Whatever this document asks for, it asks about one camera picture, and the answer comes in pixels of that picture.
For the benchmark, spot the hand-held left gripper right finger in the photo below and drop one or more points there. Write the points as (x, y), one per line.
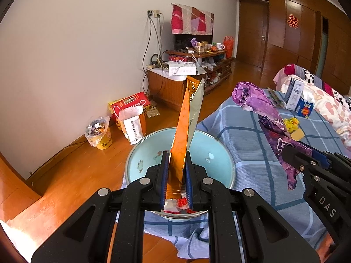
(189, 187)

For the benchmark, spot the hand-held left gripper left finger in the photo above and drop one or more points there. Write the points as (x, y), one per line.
(164, 182)

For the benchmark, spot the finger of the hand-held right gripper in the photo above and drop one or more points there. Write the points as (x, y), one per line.
(322, 159)
(293, 156)

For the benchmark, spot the red plastic bag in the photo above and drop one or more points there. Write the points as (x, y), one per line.
(182, 205)

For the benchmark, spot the clear plastic bag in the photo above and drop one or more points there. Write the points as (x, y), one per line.
(170, 205)

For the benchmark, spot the light blue enamel basin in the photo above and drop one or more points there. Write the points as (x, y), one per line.
(214, 169)

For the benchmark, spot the orange snack wrapper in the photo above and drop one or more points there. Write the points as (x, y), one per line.
(182, 131)

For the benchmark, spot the purple foil wrapper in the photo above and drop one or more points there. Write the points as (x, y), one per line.
(263, 106)

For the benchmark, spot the yellow sponge block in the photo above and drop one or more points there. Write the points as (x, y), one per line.
(298, 134)

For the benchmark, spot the yellow crumpled wrapper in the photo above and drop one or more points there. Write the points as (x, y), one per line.
(290, 123)

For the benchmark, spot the small blue box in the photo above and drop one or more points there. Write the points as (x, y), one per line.
(305, 109)

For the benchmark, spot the pink heart print quilt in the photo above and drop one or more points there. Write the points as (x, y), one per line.
(329, 106)

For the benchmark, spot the blue plaid bedsheet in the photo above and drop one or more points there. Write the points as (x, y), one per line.
(241, 142)

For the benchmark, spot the white labelled packet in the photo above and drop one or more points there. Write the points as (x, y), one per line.
(133, 131)

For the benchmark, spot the silver strip wrapper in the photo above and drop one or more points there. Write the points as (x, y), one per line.
(275, 97)

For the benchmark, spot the white blue carton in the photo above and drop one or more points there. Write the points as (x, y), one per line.
(294, 93)

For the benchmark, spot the brown snack packet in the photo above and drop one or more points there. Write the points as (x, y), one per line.
(153, 112)

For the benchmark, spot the white face mask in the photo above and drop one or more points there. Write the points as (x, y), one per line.
(131, 112)

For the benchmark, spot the yellow bucket with plastic liner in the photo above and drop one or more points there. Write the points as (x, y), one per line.
(100, 134)

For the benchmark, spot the cow print cloth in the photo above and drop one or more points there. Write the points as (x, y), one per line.
(311, 77)

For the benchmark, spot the magenta pillow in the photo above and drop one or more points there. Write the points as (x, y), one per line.
(293, 69)

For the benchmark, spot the red cardboard box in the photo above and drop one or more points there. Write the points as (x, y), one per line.
(131, 100)

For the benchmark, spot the wooden television cabinet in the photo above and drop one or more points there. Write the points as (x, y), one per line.
(167, 90)

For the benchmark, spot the brown wooden wardrobe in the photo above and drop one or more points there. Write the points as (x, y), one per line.
(301, 46)

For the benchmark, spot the white appliance box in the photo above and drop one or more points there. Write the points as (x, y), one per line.
(182, 68)

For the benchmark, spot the pile of crumpled papers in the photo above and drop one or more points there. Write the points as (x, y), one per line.
(214, 72)

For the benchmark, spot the red patterned flat box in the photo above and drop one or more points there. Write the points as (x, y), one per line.
(178, 58)

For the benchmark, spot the red orange carrier bag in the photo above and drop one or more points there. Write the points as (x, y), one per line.
(229, 48)

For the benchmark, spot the brown wooden door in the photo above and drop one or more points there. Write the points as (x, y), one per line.
(252, 33)

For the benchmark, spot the white printed mug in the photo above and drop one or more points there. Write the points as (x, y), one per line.
(220, 46)

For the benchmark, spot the red paper cutout decoration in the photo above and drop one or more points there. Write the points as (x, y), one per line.
(292, 21)

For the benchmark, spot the glass jar with gold lid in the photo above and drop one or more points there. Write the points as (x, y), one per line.
(203, 47)

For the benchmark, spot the black television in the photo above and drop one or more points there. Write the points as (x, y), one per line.
(182, 41)

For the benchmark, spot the purple artificial flowers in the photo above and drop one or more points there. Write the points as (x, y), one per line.
(194, 42)

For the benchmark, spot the red pink patterned cloth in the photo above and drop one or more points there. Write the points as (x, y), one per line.
(192, 19)

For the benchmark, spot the wall socket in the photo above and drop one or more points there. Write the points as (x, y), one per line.
(154, 13)

